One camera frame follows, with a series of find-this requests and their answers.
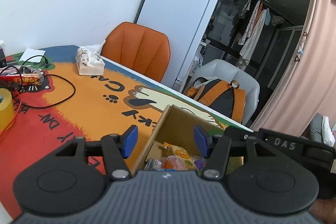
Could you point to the metal framed glass door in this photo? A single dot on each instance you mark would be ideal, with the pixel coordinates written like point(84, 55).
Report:
point(286, 43)

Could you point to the tissue pack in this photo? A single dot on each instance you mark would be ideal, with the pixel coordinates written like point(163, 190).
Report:
point(89, 65)

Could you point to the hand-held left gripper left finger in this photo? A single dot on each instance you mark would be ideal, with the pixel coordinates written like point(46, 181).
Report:
point(130, 142)

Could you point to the olive hanging cloth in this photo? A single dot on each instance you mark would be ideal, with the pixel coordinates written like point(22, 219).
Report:
point(277, 20)

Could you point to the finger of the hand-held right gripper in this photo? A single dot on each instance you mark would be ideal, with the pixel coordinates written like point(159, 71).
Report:
point(240, 133)

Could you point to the orange rice cracker packet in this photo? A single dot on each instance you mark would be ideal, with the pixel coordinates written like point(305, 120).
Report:
point(181, 155)

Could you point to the white refrigerator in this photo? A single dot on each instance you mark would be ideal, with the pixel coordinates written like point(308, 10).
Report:
point(178, 16)

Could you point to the blue curtain clip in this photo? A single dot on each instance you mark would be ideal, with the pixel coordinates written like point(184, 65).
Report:
point(301, 51)

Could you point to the white pillow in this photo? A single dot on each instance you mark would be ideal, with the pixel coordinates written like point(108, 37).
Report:
point(328, 132)

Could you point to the grey sofa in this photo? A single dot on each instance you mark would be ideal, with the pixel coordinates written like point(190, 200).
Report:
point(315, 127)

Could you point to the grey chair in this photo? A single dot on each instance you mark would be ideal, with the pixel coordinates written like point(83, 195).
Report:
point(228, 69)

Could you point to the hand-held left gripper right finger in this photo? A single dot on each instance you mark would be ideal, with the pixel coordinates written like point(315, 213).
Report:
point(200, 141)

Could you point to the teal hanging cloth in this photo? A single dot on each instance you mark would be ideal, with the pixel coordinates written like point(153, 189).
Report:
point(267, 17)

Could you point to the white paper sheet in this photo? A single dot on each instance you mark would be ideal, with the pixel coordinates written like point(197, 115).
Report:
point(30, 54)

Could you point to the long red snack package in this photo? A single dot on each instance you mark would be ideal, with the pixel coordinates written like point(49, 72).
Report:
point(23, 80)

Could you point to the orange chair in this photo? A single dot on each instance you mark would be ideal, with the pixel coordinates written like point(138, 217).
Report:
point(136, 50)

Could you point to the white hanging garment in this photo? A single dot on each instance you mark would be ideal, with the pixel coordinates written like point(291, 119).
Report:
point(252, 40)

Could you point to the orange black backpack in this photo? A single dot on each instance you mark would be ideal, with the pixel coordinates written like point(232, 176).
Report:
point(223, 98)

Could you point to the clear plastic bag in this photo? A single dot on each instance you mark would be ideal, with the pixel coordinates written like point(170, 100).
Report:
point(198, 64)

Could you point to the pink curtain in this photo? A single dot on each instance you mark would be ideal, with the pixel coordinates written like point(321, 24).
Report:
point(302, 56)

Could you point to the blue white snack packet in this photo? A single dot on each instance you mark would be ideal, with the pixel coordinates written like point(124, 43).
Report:
point(151, 164)

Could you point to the brown cardboard box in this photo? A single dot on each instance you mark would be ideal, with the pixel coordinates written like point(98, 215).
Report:
point(170, 124)

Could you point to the floral hanging garment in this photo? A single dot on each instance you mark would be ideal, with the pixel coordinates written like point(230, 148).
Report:
point(249, 27)

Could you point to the yellow tape roll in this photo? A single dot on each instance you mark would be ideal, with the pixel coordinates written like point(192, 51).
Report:
point(6, 111)

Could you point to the brown curtain hook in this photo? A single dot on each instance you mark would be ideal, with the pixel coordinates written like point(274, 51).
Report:
point(297, 58)

